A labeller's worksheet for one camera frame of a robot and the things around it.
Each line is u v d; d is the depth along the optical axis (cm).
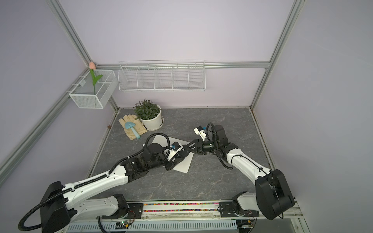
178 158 72
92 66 89
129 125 107
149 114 94
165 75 99
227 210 73
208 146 70
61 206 39
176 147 63
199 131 75
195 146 69
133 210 74
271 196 41
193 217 72
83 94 78
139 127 108
